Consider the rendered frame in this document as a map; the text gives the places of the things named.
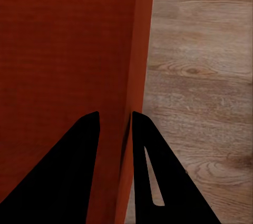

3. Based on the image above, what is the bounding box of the storage box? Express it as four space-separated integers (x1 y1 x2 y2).
0 0 153 224

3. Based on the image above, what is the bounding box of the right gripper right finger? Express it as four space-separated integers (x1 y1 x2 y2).
132 112 221 224

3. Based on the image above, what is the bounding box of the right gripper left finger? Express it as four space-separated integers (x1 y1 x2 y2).
0 111 100 224

